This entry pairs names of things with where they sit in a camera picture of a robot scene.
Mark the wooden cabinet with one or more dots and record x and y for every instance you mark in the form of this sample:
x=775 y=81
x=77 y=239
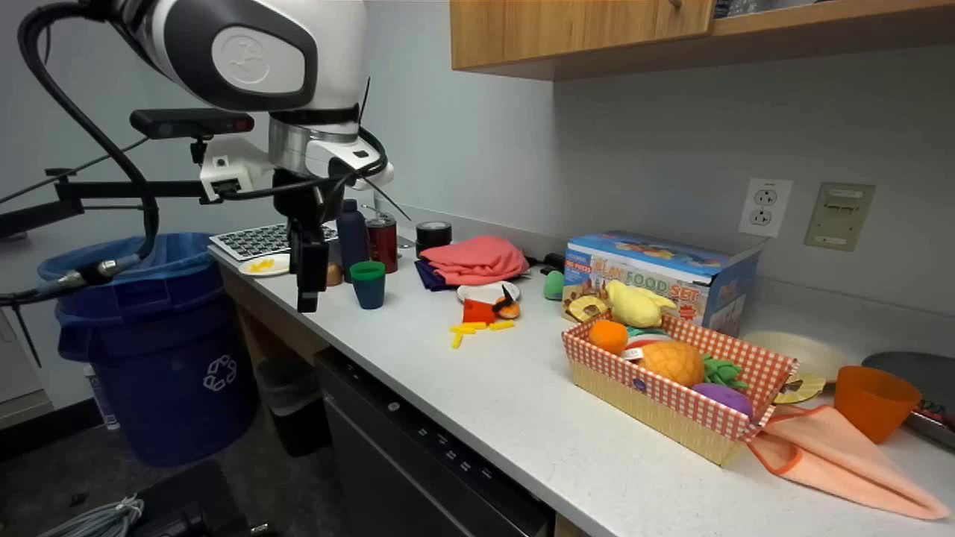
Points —
x=553 y=39

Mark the white power outlet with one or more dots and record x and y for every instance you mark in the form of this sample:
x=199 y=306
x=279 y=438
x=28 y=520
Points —
x=765 y=208

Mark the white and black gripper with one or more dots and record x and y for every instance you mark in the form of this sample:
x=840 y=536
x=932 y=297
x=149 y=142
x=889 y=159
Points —
x=304 y=150

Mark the blue recycling bin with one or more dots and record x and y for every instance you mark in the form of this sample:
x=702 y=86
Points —
x=167 y=354

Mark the pink folded cloth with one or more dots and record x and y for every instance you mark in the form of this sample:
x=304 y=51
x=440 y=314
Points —
x=474 y=260

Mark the black dishwasher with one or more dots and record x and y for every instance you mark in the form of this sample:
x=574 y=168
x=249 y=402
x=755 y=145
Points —
x=402 y=475

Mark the orange cloth napkin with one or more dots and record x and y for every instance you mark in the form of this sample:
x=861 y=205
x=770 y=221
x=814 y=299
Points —
x=823 y=452

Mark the red white plush toy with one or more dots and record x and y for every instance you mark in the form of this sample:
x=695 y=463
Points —
x=489 y=303

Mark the small black trash bin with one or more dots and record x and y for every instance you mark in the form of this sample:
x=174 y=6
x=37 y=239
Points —
x=293 y=397

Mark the white dish drying rack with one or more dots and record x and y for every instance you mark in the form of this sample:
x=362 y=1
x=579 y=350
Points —
x=252 y=244

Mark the black can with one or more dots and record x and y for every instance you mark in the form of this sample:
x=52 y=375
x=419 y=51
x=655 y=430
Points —
x=431 y=233

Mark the green and blue cup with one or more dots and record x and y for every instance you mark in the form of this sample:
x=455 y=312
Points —
x=367 y=282

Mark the dark grey plate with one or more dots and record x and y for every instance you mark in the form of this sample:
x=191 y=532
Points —
x=935 y=376

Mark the orange plush fruit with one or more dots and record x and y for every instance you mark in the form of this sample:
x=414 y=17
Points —
x=674 y=363

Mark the beige wall switch plate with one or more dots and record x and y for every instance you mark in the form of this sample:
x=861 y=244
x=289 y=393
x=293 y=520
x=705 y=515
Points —
x=840 y=217

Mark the small orange toy ball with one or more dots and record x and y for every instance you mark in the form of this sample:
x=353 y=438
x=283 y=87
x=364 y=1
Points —
x=610 y=335

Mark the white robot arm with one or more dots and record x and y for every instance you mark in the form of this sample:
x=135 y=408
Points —
x=301 y=68

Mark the yellow plush banana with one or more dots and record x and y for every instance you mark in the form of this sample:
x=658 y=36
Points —
x=635 y=306

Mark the blue toy food box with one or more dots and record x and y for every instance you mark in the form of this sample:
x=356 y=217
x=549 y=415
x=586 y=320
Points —
x=707 y=288

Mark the dark red jar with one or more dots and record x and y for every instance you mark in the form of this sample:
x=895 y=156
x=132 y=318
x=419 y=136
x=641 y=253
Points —
x=383 y=244

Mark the cream bowl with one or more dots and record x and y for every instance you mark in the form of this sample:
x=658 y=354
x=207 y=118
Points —
x=814 y=366

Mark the purple toy eggplant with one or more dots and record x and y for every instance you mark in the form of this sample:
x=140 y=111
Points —
x=725 y=396

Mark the black camera on boom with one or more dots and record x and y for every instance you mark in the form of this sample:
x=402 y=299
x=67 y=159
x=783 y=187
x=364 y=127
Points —
x=159 y=124

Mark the red checkered basket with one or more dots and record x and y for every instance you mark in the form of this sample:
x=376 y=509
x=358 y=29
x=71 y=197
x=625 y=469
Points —
x=677 y=414

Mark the orange plastic cup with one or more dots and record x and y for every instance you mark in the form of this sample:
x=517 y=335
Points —
x=875 y=402

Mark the dark blue bottle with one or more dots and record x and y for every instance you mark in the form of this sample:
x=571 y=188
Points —
x=353 y=233

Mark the white plate with yellow food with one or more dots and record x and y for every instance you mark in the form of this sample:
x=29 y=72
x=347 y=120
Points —
x=265 y=268

